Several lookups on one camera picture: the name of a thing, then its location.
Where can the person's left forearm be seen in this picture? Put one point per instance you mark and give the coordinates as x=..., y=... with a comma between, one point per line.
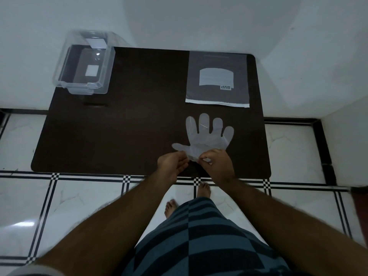
x=115, y=224

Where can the person's foot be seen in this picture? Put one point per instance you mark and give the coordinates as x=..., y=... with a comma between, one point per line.
x=204, y=190
x=170, y=208

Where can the clear plastic storage container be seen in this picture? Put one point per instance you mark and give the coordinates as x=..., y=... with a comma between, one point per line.
x=72, y=63

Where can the person's left foot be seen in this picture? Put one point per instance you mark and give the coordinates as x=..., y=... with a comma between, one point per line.
x=170, y=208

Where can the person's right foot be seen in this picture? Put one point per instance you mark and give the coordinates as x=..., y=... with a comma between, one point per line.
x=204, y=190

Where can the person's left hand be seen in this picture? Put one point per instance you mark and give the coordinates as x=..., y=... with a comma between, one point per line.
x=169, y=168

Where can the blue black striped shorts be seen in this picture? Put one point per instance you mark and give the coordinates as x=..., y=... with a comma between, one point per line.
x=201, y=241

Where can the clear plastic bag white label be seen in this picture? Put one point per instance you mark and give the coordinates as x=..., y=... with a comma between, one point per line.
x=217, y=66

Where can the person's left fingers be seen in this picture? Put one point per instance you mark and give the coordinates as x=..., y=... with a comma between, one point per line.
x=182, y=160

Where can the person's right hand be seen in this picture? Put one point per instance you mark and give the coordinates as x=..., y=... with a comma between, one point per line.
x=220, y=168

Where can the person's right fingers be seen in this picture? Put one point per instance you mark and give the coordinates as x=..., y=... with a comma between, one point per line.
x=206, y=157

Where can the reddish brown furniture edge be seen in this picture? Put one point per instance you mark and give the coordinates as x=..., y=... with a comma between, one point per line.
x=360, y=215

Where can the clear disposable plastic glove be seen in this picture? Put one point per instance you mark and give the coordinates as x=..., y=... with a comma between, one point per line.
x=207, y=137

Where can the person's right forearm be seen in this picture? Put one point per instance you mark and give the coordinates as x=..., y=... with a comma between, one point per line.
x=287, y=227

